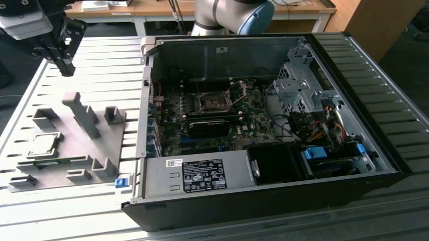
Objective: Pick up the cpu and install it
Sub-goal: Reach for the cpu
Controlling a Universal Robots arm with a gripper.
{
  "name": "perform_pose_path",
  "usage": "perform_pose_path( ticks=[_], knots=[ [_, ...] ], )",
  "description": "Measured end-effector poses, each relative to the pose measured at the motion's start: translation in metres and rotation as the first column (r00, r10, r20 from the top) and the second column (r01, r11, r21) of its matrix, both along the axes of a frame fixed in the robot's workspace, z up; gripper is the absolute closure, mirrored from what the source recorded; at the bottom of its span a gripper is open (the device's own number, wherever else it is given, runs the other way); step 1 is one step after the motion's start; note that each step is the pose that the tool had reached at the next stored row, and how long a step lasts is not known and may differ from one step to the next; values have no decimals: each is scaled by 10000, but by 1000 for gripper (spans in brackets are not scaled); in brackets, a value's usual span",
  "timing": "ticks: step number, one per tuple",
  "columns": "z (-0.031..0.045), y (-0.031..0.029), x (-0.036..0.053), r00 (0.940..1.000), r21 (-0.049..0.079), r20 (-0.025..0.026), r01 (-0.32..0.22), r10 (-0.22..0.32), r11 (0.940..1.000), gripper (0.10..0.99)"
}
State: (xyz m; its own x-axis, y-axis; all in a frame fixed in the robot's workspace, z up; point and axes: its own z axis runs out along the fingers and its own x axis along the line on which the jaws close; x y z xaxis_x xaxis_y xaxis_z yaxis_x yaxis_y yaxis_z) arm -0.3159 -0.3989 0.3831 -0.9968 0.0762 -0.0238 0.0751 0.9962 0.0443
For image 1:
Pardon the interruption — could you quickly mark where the coloured wire bundle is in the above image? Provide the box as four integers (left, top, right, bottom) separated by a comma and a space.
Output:
311, 105, 347, 145

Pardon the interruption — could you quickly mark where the thin wire locking lever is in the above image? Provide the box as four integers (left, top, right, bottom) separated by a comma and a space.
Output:
192, 73, 201, 96

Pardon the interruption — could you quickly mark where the silver CPU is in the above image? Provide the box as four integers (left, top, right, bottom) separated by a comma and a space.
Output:
27, 133, 60, 158

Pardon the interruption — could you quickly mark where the black chair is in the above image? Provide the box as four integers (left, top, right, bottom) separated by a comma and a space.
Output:
403, 7, 429, 42

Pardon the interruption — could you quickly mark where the grey parts rack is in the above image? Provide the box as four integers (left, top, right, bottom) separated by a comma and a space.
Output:
6, 91, 128, 193

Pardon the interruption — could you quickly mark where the blue disk carrier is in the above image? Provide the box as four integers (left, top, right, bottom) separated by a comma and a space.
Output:
300, 146, 360, 178

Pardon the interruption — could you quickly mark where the grey case handle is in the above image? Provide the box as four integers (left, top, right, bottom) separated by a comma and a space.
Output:
138, 36, 160, 65

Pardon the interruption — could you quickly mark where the black PC case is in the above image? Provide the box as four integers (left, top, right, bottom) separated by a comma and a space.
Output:
120, 32, 412, 233

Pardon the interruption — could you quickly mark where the green RAM stick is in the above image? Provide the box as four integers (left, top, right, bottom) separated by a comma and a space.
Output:
31, 157, 73, 167

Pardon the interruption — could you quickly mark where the wooden cabinet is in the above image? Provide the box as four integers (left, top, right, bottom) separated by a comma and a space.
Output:
323, 0, 427, 63

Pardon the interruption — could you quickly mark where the wooden desk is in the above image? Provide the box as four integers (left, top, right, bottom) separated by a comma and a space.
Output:
62, 0, 338, 33

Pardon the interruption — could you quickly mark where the grey power supply unit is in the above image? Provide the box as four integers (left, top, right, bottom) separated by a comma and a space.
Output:
141, 150, 261, 199

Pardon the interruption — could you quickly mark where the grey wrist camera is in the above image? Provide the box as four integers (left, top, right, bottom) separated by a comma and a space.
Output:
0, 11, 54, 41

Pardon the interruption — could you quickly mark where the green motherboard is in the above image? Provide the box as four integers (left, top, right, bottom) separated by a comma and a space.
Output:
148, 79, 285, 156

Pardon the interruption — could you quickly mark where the black graphics card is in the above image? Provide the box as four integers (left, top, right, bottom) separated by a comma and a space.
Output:
185, 119, 232, 138

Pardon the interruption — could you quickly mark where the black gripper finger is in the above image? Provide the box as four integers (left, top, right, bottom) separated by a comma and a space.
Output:
56, 18, 88, 77
25, 32, 68, 77

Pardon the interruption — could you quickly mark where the CPU socket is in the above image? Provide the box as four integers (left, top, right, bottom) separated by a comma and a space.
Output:
196, 91, 235, 112

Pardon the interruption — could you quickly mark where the metal socket cover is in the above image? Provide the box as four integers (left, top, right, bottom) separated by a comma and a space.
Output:
224, 79, 249, 106

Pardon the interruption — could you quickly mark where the metal drive cage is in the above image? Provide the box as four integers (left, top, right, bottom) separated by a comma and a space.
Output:
271, 37, 346, 113

